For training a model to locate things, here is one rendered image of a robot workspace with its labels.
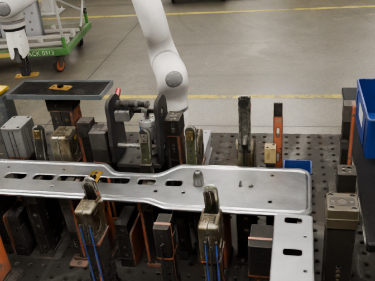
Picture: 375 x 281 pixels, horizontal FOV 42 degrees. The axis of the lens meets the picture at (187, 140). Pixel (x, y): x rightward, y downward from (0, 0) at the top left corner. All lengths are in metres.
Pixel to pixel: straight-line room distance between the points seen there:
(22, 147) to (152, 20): 0.64
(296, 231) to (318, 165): 0.84
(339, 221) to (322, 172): 0.78
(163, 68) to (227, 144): 0.60
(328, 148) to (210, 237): 1.09
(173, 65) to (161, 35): 0.12
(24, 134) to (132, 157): 0.38
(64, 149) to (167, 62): 0.49
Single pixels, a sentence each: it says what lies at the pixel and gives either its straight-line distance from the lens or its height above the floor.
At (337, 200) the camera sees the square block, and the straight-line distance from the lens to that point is 1.30.
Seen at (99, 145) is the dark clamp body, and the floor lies 1.03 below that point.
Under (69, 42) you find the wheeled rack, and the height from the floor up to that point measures 0.28.
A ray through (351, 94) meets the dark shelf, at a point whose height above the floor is 1.03.
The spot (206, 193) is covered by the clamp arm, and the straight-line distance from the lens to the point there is 1.25.
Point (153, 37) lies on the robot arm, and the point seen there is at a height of 1.30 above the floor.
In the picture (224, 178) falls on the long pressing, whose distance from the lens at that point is 1.48.
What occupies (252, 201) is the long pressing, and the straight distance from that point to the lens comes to 1.38.
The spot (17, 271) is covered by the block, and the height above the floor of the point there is 0.70.
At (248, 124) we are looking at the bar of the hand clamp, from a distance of 1.49.
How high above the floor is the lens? 1.83
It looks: 30 degrees down
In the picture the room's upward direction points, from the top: 6 degrees counter-clockwise
